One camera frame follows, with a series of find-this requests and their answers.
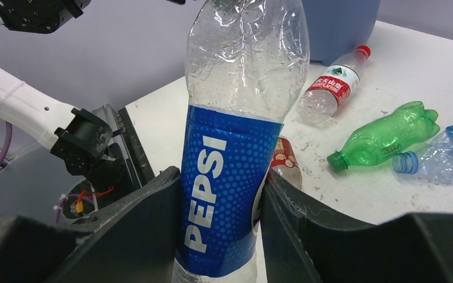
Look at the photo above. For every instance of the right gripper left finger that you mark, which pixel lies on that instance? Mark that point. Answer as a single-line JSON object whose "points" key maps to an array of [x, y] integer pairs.
{"points": [[131, 240]]}

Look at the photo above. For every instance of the blue label crushed bottle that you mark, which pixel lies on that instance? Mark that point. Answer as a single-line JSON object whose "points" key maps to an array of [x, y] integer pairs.
{"points": [[433, 162]]}

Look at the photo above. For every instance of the green plastic bottle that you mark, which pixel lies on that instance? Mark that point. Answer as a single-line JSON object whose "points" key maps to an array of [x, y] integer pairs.
{"points": [[377, 141]]}

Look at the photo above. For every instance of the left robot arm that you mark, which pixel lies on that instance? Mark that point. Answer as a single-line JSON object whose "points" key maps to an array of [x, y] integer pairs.
{"points": [[74, 135]]}

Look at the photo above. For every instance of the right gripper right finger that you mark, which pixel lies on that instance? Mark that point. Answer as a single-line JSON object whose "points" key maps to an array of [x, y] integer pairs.
{"points": [[305, 240]]}

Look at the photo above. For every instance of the red label water bottle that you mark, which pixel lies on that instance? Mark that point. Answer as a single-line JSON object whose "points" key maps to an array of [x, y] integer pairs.
{"points": [[330, 90]]}

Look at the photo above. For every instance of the red cap tea bottle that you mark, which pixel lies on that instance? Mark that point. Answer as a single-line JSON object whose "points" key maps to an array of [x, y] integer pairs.
{"points": [[284, 162]]}

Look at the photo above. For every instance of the blue plastic bin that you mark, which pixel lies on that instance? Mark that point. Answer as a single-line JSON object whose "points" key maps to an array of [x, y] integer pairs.
{"points": [[337, 27]]}

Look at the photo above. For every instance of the Pepsi English label bottle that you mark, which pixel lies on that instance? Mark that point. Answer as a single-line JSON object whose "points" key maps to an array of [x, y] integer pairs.
{"points": [[246, 65]]}

